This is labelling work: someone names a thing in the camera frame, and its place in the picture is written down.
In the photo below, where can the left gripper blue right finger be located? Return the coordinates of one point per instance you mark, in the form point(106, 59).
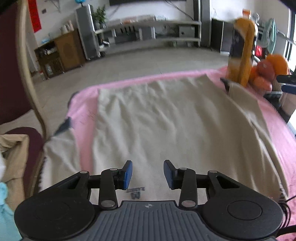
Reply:
point(185, 180)

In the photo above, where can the grey tall left speaker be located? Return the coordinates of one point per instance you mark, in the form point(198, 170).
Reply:
point(86, 28)

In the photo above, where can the pink cartoon blanket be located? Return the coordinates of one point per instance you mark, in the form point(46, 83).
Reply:
point(83, 109)

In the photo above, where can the beige t-shirt navy trim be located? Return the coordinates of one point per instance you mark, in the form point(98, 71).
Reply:
point(191, 122)

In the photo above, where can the brown wooden cabinet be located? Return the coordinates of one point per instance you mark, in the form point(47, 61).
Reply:
point(61, 54)

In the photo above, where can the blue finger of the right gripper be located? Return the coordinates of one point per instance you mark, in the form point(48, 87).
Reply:
point(286, 79)
point(287, 88)

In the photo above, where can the dark red wooden chair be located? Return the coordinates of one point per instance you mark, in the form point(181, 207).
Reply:
point(18, 94)

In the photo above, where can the orange fruit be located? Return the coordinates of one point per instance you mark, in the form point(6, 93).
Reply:
point(279, 63)

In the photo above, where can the tan garment on chair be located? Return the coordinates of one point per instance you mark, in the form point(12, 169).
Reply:
point(14, 149)

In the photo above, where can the grey tv stand shelf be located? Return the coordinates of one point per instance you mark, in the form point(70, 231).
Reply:
point(140, 33)

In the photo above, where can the red apple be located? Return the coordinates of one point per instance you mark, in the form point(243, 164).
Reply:
point(266, 70)

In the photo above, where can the orange juice bottle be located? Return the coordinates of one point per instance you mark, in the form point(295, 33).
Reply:
point(242, 49)

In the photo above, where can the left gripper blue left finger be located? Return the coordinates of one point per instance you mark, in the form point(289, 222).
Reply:
point(111, 180)

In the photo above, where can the black wall television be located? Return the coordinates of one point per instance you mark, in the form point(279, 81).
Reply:
point(119, 2)

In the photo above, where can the white garment on chair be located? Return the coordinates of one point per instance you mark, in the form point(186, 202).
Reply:
point(2, 166)

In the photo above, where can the grey tall speaker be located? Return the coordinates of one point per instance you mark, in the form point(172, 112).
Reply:
point(86, 28)
point(202, 15)

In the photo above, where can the green potted plant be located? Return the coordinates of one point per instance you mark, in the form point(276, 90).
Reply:
point(100, 17)

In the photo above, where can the light blue garment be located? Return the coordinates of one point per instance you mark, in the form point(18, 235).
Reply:
point(8, 228)

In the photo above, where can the grey tall right speaker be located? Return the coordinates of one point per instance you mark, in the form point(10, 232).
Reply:
point(202, 15)

